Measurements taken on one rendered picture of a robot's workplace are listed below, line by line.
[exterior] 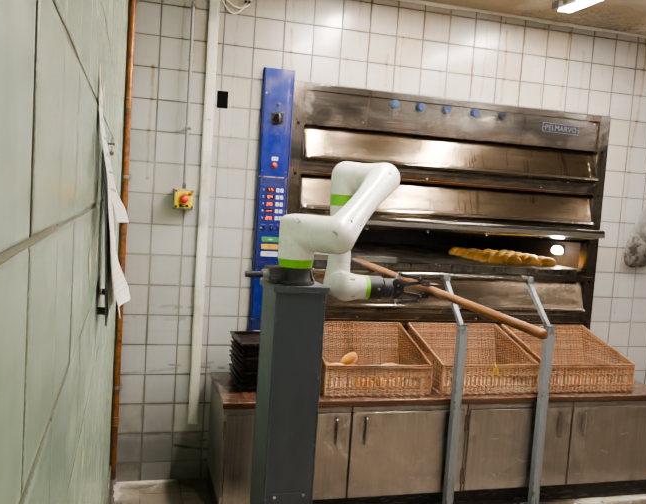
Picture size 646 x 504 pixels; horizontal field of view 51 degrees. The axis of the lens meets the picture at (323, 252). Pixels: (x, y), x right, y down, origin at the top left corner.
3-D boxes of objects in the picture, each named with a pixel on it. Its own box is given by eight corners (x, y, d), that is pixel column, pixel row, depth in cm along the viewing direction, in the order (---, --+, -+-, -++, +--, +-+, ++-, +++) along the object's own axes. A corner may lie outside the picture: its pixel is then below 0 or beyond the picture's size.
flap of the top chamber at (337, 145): (303, 160, 354) (302, 124, 359) (594, 183, 403) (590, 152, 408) (305, 156, 350) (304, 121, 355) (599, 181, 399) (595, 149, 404)
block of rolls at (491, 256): (446, 254, 465) (446, 246, 464) (507, 257, 478) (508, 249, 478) (491, 264, 407) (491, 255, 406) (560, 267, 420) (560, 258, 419)
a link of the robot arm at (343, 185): (356, 159, 263) (369, 163, 274) (327, 158, 269) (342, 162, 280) (351, 206, 264) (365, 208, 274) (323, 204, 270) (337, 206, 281)
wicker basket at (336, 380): (298, 370, 364) (301, 319, 361) (396, 370, 379) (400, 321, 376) (322, 398, 317) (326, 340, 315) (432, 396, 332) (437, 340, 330)
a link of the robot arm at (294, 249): (307, 270, 234) (311, 215, 233) (270, 265, 242) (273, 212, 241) (326, 268, 246) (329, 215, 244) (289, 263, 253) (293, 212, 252)
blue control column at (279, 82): (204, 378, 544) (218, 107, 527) (223, 378, 549) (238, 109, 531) (240, 478, 359) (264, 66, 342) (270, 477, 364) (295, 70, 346)
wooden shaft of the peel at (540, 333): (549, 340, 196) (550, 330, 196) (540, 340, 195) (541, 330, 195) (357, 262, 359) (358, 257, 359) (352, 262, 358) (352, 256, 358)
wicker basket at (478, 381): (402, 370, 380) (405, 321, 378) (491, 369, 395) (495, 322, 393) (440, 396, 333) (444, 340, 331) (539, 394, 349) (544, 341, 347)
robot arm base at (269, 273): (248, 285, 232) (249, 267, 231) (239, 279, 246) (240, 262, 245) (320, 286, 241) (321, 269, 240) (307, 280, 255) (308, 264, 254)
